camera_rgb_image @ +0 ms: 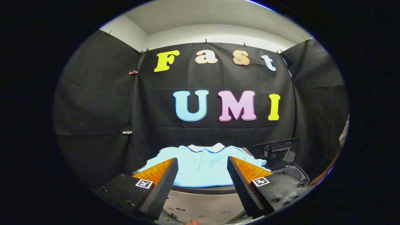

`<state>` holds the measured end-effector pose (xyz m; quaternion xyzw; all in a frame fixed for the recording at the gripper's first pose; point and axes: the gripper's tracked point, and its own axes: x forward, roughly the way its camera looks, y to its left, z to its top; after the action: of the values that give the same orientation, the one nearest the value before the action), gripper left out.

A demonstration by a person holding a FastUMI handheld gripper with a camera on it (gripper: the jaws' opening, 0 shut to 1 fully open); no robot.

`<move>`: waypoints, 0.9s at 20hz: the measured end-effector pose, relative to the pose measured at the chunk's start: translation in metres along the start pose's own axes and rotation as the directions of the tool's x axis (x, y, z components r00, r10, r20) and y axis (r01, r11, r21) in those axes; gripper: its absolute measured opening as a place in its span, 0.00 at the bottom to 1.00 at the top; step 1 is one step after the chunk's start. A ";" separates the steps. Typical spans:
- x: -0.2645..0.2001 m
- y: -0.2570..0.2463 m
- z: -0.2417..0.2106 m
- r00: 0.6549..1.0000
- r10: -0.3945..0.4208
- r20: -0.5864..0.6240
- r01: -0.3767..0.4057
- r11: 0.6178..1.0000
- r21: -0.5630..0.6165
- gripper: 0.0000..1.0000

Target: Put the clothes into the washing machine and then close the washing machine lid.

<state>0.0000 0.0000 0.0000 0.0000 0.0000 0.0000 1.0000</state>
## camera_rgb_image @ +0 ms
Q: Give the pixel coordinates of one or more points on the copper metal clip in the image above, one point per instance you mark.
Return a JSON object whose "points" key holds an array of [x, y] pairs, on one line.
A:
{"points": [[133, 72]]}

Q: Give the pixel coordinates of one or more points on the light blue polo shirt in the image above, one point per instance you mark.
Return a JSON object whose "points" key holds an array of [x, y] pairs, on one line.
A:
{"points": [[203, 172]]}

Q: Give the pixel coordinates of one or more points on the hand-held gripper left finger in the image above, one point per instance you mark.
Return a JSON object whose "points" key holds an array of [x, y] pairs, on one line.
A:
{"points": [[162, 187]]}

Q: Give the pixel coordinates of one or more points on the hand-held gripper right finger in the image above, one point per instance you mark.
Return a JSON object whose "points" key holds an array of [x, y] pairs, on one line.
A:
{"points": [[242, 187]]}

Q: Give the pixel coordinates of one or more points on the dark transparent washing machine lid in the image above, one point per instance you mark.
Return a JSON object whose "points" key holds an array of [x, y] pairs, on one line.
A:
{"points": [[281, 150]]}

